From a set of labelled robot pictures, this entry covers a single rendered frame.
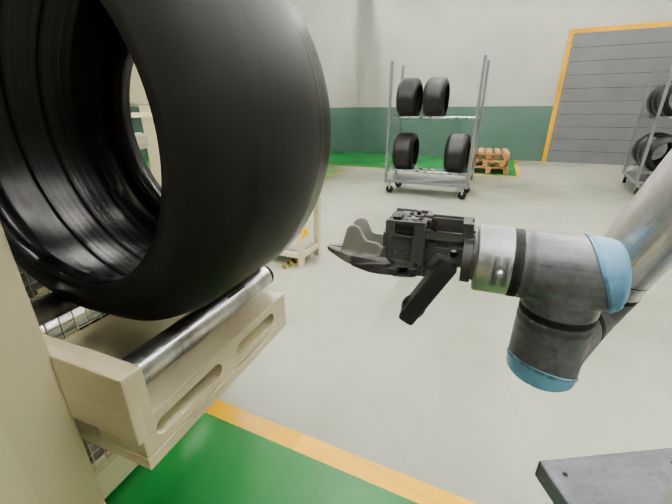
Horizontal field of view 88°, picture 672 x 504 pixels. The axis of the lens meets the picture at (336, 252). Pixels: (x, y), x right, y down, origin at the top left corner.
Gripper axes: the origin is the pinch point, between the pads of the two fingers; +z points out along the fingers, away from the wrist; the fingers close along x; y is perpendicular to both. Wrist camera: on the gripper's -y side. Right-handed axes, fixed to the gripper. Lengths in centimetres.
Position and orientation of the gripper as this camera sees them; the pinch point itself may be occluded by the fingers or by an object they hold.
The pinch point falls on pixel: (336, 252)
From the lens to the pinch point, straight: 54.9
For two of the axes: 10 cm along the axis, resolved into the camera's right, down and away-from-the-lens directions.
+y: 0.0, -9.3, -3.7
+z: -9.3, -1.3, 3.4
